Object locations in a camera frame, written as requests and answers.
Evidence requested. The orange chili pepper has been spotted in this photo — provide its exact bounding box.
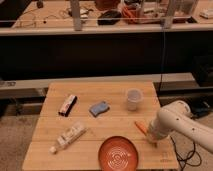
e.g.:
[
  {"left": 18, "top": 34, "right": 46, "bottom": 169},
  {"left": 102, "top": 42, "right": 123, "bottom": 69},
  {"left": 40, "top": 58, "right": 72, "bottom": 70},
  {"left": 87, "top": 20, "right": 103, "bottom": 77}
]
[{"left": 135, "top": 121, "right": 147, "bottom": 135}]

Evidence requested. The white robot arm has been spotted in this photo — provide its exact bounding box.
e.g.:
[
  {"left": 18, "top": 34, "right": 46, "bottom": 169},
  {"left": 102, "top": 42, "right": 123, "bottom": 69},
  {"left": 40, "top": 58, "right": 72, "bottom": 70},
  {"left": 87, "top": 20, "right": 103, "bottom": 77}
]
[{"left": 147, "top": 100, "right": 213, "bottom": 154}]

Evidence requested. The blue sponge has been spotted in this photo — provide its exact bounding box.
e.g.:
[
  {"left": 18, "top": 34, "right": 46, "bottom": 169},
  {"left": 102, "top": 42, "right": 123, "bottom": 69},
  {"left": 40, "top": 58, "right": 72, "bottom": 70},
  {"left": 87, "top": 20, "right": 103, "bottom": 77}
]
[{"left": 89, "top": 101, "right": 110, "bottom": 117}]

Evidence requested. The orange ridged plate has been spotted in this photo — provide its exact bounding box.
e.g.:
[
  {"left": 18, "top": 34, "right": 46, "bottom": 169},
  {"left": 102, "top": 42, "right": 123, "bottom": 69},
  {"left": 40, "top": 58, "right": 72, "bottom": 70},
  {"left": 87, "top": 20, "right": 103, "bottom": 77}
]
[{"left": 98, "top": 136, "right": 138, "bottom": 171}]

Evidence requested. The black pouch on bench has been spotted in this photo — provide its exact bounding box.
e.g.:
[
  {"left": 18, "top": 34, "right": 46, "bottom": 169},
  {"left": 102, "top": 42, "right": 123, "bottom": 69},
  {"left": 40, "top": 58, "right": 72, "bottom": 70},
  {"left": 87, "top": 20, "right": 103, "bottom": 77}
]
[{"left": 97, "top": 10, "right": 121, "bottom": 25}]

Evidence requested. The orange tool on bench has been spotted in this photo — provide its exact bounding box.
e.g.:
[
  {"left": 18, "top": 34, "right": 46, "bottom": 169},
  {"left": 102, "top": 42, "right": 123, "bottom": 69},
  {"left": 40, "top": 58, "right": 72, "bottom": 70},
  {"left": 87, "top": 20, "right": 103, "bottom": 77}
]
[{"left": 122, "top": 6, "right": 137, "bottom": 24}]

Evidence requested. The black hanging cable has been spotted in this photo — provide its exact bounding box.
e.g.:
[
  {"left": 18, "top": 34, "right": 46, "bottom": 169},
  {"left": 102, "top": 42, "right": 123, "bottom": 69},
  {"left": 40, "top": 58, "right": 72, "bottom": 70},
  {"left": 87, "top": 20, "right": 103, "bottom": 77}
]
[{"left": 157, "top": 26, "right": 167, "bottom": 93}]

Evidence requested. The grey metal post left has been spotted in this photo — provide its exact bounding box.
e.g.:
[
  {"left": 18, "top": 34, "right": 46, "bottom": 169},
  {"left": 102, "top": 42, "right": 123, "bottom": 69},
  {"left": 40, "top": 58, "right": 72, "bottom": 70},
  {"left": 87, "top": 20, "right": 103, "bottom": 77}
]
[{"left": 70, "top": 0, "right": 82, "bottom": 31}]

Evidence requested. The grey metal post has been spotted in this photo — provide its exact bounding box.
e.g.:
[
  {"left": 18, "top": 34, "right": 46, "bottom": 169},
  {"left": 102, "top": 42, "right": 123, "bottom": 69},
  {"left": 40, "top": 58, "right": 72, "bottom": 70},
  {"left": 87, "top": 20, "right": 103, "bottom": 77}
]
[
  {"left": 163, "top": 0, "right": 176, "bottom": 29},
  {"left": 70, "top": 0, "right": 82, "bottom": 31}
]

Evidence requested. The grey metal post right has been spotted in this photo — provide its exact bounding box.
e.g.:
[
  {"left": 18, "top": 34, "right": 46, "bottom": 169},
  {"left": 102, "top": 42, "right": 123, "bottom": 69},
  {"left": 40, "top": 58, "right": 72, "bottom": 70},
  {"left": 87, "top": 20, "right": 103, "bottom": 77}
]
[{"left": 163, "top": 0, "right": 176, "bottom": 29}]

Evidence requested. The black floor cable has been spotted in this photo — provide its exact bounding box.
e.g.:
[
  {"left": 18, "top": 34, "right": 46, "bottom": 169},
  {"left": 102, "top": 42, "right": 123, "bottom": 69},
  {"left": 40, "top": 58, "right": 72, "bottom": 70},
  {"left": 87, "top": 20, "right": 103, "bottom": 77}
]
[{"left": 169, "top": 136, "right": 203, "bottom": 171}]

